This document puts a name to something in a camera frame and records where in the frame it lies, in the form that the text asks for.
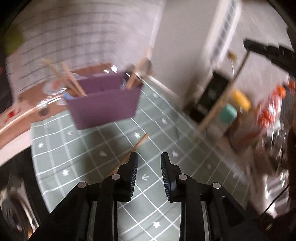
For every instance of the black gas stove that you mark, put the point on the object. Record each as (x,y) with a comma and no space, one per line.
(22,206)

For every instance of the soy sauce bottle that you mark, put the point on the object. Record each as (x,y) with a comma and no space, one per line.
(198,108)

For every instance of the black spoon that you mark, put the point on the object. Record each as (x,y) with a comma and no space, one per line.
(142,69)

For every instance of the green checkered table mat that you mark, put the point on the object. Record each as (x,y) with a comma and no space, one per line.
(151,177)

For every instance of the brown wooden spoon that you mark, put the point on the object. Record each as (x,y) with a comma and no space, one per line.
(133,82)

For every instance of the blue plastic spoon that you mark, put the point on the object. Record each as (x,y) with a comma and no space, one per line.
(68,96)

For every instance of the white ventilation grille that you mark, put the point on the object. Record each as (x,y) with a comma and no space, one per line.
(227,20)

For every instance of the purple utensil holder box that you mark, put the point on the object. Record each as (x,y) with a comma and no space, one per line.
(107,100)

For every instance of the teal cap salt shaker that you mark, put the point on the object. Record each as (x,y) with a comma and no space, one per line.
(220,124)

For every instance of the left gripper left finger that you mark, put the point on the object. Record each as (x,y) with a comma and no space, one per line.
(126,183)

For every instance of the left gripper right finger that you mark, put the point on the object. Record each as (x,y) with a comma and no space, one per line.
(171,173)

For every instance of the orange cap chili bottle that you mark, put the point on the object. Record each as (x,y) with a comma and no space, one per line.
(263,117)

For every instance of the yellow lid spice jar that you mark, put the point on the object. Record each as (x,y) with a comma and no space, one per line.
(242,104)

